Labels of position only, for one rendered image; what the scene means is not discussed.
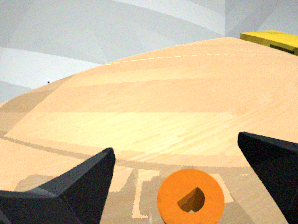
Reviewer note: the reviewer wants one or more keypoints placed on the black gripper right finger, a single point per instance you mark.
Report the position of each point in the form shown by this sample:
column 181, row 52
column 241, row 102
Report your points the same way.
column 276, row 163

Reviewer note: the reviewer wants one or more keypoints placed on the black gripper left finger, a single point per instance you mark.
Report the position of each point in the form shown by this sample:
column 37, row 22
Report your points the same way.
column 76, row 197

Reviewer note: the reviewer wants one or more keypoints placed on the orange tapered knob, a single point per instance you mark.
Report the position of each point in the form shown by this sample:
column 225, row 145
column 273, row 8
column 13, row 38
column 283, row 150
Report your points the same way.
column 190, row 189

